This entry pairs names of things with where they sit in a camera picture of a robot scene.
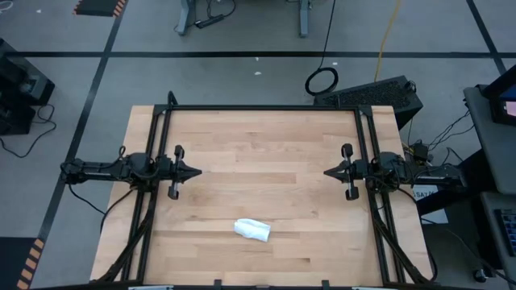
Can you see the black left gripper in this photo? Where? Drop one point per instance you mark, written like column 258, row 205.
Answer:
column 176, row 177

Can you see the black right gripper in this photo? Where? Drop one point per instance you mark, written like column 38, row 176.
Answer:
column 349, row 177

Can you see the white cloth napkin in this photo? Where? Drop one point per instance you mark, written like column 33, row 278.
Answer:
column 252, row 229

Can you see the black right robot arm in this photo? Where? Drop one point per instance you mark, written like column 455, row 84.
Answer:
column 419, row 171

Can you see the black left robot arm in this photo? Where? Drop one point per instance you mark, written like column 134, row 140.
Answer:
column 109, row 169

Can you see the black computer tower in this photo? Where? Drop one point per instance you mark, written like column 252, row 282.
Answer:
column 371, row 94

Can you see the black power adapter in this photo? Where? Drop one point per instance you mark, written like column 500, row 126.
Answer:
column 421, row 152

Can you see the white labelled box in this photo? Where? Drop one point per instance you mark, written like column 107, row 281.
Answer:
column 431, row 209

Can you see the black power strip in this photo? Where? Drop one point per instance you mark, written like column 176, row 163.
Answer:
column 209, row 21

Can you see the grey-blue desk leg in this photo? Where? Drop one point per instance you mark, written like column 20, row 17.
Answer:
column 303, row 18
column 185, row 16

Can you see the grey side desk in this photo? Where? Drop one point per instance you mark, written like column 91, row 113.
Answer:
column 493, row 225
column 496, row 153

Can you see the black caster wheel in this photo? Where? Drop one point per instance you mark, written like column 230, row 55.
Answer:
column 479, row 275

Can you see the black monitor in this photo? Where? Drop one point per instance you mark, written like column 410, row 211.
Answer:
column 502, row 100

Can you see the black keyboard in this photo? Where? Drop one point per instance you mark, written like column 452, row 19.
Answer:
column 508, row 231

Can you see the black orange-striped floor plate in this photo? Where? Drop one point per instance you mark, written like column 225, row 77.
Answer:
column 12, row 262
column 98, row 7

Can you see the black equipment stack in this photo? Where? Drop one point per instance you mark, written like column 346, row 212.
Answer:
column 20, row 88

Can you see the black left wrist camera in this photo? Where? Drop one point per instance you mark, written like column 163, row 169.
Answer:
column 163, row 167

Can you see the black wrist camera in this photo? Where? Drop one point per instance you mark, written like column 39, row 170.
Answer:
column 364, row 169
column 163, row 167

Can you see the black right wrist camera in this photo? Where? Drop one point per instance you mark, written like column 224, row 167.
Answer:
column 364, row 169

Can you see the black metal table frame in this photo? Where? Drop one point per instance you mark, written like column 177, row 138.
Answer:
column 262, row 107

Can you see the black frame bracket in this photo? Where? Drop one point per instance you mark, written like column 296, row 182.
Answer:
column 325, row 284
column 217, row 284

